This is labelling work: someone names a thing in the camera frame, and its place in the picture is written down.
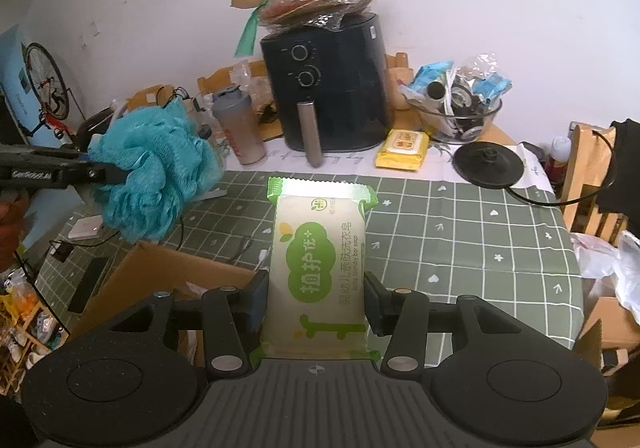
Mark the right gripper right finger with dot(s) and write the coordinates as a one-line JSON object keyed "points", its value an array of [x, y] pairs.
{"points": [[408, 317]]}

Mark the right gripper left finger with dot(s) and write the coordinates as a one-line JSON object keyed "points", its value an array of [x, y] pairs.
{"points": [[229, 318]]}

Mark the green baby wipes pack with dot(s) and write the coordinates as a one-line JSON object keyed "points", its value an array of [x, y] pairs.
{"points": [[315, 307]]}

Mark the teal bath loofah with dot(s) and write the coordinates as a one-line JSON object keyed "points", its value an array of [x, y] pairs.
{"points": [[167, 165]]}

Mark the yellow wet wipes pack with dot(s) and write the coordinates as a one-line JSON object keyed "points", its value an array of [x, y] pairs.
{"points": [[404, 150]]}

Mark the black kettle base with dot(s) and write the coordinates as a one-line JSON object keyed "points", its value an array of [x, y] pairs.
{"points": [[488, 165]]}

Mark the clear plastic bag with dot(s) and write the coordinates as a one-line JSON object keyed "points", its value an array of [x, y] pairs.
{"points": [[609, 271]]}

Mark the open cardboard box on floor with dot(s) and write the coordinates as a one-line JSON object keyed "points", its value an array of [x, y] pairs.
{"points": [[609, 341]]}

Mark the grey lid shaker bottle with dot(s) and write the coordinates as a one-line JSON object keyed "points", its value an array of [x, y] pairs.
{"points": [[234, 112]]}

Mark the glass bowl with clutter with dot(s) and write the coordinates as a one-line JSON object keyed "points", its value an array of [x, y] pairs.
{"points": [[457, 101]]}

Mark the wooden chair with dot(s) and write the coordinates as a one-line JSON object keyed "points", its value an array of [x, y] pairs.
{"points": [[589, 162]]}

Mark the black air fryer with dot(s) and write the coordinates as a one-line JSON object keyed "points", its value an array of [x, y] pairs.
{"points": [[342, 72]]}

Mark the black cloth on chair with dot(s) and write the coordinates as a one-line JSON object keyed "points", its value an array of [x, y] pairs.
{"points": [[624, 194]]}

